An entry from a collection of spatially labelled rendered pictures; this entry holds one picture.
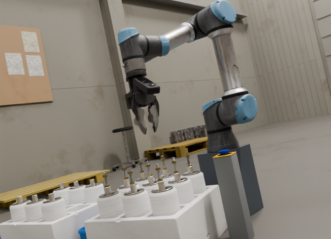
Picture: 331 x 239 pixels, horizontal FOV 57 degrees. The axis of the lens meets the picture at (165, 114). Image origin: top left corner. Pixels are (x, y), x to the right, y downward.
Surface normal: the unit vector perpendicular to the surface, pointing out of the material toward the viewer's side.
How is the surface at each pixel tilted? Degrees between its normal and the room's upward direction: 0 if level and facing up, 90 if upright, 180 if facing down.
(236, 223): 90
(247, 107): 98
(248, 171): 90
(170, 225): 90
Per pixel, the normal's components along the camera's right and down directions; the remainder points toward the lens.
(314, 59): -0.70, 0.11
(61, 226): 0.83, -0.20
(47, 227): -0.53, 0.07
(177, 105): 0.68, -0.18
